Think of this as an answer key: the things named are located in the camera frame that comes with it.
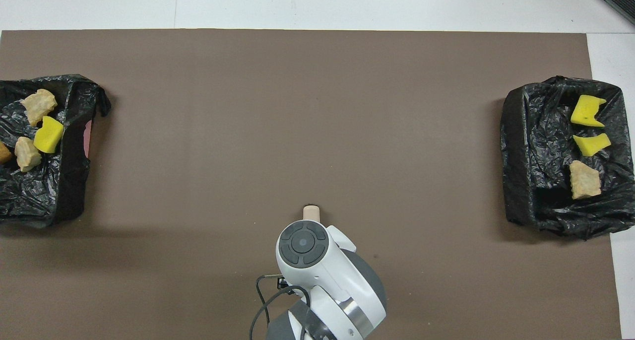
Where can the beige hand brush black bristles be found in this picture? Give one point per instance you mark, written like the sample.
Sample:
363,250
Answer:
311,213

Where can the orange brown sponge lump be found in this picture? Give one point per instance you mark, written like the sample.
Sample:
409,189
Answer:
3,153

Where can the beige crumbly foam chunk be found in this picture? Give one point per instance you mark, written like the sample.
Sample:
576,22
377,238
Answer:
38,105
27,154

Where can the black bag lined trash bin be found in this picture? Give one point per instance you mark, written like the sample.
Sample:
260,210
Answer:
536,156

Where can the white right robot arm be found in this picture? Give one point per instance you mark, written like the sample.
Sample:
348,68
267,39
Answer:
322,275

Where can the black bag lined pink bin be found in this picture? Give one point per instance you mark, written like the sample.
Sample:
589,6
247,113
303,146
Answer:
59,181

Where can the yellow sponge with green side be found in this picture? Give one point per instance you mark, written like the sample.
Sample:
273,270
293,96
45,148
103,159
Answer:
48,134

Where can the beige angular foam chunk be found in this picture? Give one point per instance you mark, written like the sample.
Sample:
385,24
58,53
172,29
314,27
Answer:
585,181

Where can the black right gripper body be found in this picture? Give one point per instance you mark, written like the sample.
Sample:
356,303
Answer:
283,282

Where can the large yellow sponge piece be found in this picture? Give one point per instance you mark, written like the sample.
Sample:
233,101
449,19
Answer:
588,110

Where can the small yellow sponge piece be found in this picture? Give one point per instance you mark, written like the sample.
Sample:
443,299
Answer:
591,144

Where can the brown table mat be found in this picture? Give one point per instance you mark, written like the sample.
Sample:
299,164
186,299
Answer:
317,106

